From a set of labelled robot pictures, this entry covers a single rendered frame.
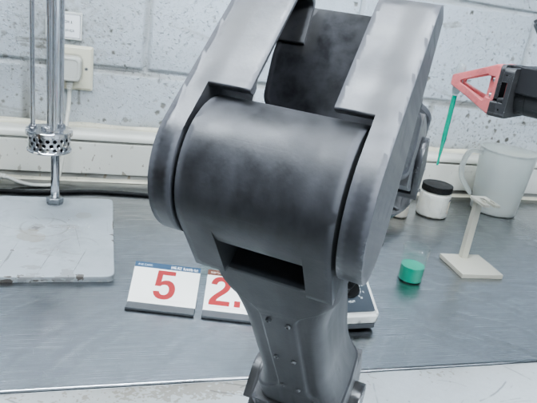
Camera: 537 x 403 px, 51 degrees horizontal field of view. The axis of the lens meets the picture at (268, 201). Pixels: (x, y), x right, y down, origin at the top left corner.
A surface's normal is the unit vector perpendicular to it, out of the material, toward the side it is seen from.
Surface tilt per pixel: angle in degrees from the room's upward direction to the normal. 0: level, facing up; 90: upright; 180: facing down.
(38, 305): 0
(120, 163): 90
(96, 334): 0
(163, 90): 90
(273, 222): 101
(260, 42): 43
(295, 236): 107
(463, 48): 90
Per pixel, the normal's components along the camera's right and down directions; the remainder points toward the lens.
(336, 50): -0.29, -0.09
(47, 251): 0.14, -0.93
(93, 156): 0.25, 0.36
